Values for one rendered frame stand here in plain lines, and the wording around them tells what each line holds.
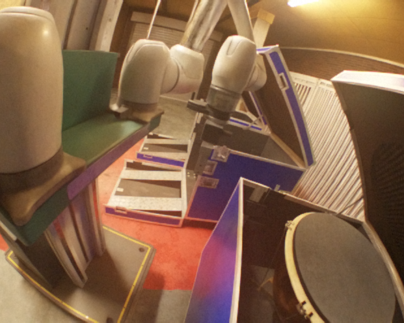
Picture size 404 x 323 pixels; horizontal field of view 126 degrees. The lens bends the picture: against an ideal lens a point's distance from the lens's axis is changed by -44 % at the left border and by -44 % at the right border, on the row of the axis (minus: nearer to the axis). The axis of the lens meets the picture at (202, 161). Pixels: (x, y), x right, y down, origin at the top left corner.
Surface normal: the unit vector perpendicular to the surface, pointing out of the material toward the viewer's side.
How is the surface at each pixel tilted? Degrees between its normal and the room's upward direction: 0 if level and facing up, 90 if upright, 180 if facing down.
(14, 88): 88
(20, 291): 0
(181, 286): 0
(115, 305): 0
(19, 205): 15
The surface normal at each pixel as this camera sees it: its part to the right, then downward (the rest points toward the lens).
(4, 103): 0.69, 0.50
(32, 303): 0.29, -0.84
